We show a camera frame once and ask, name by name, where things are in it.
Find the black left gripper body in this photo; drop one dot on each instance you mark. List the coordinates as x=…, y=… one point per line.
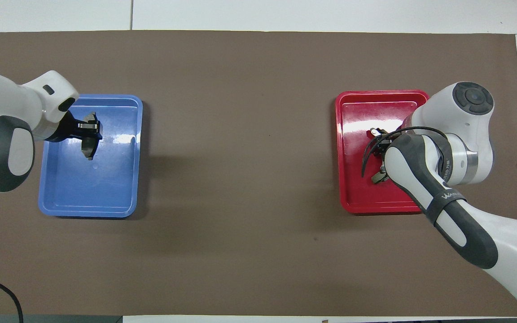
x=63, y=132

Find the grey brake pad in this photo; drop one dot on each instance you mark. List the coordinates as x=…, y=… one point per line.
x=89, y=148

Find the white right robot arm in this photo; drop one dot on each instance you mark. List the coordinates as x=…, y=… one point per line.
x=465, y=134

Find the red plastic tray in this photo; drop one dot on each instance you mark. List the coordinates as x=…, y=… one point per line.
x=352, y=188

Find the blue plastic tray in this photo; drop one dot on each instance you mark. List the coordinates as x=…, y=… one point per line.
x=115, y=188

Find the brown table mat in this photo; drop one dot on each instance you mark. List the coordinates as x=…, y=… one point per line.
x=240, y=179

